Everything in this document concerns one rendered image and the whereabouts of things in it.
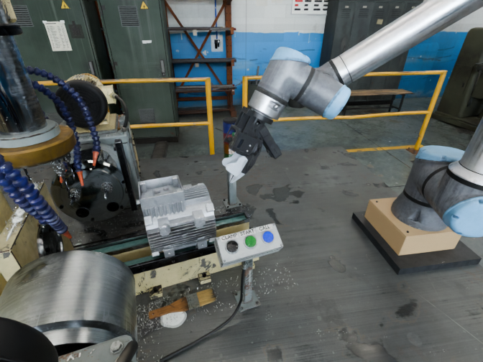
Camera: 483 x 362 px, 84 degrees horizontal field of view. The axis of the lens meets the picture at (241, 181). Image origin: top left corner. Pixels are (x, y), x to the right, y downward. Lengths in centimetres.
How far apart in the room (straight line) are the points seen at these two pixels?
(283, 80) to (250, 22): 512
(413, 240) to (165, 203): 85
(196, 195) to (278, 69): 42
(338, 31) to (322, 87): 514
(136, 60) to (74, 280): 347
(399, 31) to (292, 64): 30
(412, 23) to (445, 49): 694
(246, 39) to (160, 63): 240
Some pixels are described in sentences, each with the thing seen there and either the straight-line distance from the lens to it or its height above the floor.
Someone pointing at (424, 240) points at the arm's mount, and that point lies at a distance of 117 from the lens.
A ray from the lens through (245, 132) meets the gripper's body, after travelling 72.
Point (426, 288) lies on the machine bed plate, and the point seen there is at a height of 80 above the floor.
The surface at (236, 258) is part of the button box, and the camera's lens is 70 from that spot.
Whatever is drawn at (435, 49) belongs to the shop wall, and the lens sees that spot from 766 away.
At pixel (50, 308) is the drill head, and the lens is 57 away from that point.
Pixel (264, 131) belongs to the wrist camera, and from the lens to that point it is 73.
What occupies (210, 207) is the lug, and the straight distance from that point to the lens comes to 81.
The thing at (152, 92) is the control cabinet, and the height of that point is 74.
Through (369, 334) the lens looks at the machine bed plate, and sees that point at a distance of 94.
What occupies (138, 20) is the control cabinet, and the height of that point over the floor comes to 156.
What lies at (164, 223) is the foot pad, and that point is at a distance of 79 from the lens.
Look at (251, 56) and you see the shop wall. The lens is 583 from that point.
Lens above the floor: 156
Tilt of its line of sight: 31 degrees down
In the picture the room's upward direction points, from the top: straight up
